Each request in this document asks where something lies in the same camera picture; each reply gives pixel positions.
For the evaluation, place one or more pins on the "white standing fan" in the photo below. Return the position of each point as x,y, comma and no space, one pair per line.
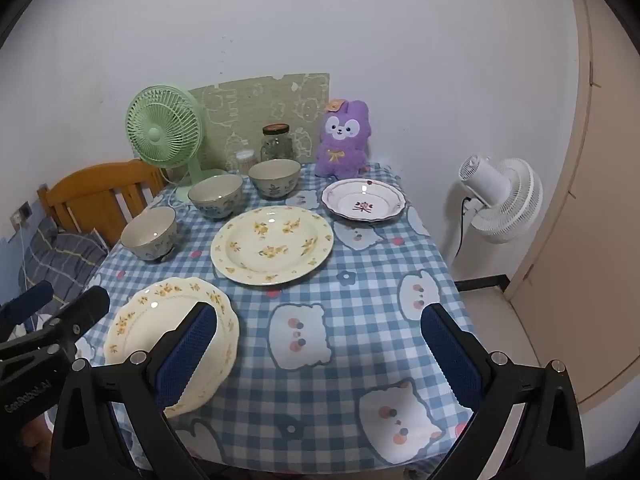
515,200

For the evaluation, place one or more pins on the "green printed wall mat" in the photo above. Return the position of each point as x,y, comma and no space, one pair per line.
250,105

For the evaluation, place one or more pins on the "purple plush toy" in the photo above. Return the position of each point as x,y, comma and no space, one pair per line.
342,155

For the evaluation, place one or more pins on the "cotton swab container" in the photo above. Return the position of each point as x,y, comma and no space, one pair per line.
245,161

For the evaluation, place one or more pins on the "green desk fan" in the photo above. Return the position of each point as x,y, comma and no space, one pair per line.
160,132

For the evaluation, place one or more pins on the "wall socket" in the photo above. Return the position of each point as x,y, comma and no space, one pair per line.
22,212

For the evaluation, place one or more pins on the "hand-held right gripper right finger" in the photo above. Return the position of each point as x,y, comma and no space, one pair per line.
450,355

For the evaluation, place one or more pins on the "scalloped yellow floral plate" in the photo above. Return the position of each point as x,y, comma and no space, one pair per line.
145,320

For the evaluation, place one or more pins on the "round yellow floral plate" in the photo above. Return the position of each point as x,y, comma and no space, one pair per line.
272,260

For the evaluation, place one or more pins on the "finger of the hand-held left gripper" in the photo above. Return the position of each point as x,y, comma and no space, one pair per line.
27,302
90,305

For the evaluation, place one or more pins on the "wooden chair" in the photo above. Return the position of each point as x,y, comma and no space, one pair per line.
85,190

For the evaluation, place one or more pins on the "white plate with red pattern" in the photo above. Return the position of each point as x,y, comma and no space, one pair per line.
350,195

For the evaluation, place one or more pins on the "blue checkered tablecloth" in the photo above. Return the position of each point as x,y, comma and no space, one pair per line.
350,270

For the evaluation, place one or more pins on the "beige door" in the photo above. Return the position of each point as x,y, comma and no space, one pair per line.
600,210

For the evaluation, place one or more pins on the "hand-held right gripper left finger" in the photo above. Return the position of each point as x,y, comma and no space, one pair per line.
187,355

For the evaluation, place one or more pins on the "glass jar with dark lid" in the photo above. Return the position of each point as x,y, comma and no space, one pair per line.
276,147

